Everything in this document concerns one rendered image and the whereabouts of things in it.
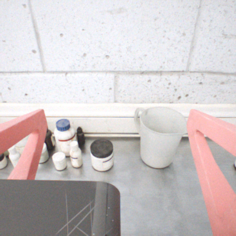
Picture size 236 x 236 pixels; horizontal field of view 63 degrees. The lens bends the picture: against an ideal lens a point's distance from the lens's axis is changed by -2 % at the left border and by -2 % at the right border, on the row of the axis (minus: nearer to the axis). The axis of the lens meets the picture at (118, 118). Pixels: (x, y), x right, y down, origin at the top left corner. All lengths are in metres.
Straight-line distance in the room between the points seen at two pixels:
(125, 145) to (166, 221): 0.27
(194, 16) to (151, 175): 0.46
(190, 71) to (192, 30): 0.12
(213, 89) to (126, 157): 0.36
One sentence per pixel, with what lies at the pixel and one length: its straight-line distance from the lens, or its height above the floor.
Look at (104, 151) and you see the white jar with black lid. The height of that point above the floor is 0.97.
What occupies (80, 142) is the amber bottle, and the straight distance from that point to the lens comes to 0.68.
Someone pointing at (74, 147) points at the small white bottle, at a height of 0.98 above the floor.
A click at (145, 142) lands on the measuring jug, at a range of 0.56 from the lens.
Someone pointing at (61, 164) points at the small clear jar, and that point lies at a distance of 0.61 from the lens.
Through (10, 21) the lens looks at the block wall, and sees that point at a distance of 0.65.
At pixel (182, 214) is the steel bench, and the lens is 0.56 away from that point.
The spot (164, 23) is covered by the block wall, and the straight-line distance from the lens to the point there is 0.60.
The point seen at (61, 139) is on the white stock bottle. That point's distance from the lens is 0.61.
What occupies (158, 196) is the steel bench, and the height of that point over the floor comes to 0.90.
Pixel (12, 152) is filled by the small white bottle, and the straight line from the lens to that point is 0.64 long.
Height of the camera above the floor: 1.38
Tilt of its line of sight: 37 degrees down
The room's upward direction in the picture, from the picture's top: straight up
